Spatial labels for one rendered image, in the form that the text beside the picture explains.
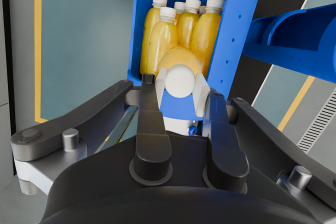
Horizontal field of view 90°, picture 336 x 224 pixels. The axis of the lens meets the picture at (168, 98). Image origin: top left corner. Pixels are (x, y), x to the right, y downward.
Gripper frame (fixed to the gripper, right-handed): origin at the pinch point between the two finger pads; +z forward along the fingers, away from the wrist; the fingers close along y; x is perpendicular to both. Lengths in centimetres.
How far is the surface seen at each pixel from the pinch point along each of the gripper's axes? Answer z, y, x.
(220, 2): 23.8, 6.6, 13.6
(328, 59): 37, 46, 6
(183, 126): 45, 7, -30
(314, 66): 44, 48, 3
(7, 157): 122, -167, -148
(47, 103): 138, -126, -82
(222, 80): 17.7, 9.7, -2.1
